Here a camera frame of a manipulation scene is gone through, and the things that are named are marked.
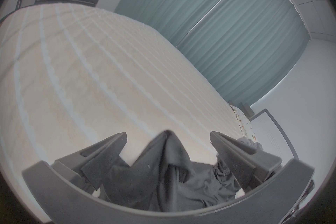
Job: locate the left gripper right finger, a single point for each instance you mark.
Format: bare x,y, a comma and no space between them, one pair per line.
236,158

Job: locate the pile of clothes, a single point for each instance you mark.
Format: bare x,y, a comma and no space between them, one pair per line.
162,173

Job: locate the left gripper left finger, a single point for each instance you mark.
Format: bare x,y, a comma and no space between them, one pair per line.
101,161

